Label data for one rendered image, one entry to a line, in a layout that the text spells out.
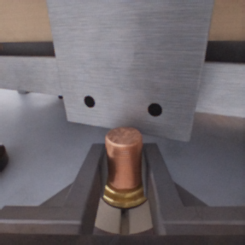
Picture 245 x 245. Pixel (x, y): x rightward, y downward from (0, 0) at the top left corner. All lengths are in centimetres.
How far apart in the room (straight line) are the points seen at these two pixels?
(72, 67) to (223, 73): 14
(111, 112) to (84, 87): 3
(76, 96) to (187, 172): 21
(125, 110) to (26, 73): 18
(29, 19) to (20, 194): 25
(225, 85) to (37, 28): 26
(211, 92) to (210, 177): 15
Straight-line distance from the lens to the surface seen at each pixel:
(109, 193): 16
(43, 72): 26
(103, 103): 16
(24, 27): 34
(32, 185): 31
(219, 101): 20
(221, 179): 31
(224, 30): 23
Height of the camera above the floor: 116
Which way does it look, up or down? 27 degrees up
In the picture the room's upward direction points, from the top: 179 degrees clockwise
